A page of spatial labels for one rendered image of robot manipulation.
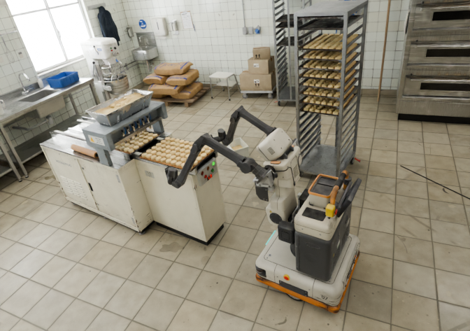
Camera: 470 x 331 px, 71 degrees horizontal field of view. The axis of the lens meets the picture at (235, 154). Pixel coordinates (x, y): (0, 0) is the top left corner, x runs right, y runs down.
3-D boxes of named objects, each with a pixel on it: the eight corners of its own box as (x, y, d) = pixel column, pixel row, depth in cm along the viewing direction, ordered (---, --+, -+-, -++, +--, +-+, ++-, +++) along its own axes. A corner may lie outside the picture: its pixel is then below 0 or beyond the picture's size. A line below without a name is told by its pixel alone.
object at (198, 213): (154, 227, 343) (131, 153, 298) (175, 207, 367) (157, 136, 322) (208, 249, 308) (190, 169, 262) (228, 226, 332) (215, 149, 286)
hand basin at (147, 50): (176, 70, 713) (165, 17, 658) (166, 76, 684) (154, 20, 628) (140, 70, 752) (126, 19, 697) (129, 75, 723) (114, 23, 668)
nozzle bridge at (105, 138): (94, 162, 304) (80, 129, 287) (149, 128, 354) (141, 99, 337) (117, 169, 287) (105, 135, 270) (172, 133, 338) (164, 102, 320)
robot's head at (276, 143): (295, 141, 229) (280, 124, 228) (282, 155, 214) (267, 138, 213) (282, 150, 239) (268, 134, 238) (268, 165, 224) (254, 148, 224)
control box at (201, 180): (198, 185, 276) (195, 172, 269) (214, 171, 293) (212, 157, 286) (201, 187, 274) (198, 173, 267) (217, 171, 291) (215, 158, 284)
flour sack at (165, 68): (152, 76, 640) (150, 68, 631) (162, 69, 673) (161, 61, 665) (185, 75, 617) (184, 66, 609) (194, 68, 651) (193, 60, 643)
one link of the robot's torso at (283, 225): (308, 226, 259) (308, 201, 247) (294, 250, 239) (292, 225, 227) (277, 216, 273) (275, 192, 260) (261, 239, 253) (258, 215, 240)
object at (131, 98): (89, 118, 289) (87, 111, 285) (135, 96, 326) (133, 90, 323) (109, 122, 275) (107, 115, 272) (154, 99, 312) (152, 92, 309)
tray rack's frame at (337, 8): (339, 187, 359) (349, 11, 269) (296, 175, 385) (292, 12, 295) (356, 158, 403) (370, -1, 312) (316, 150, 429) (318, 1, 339)
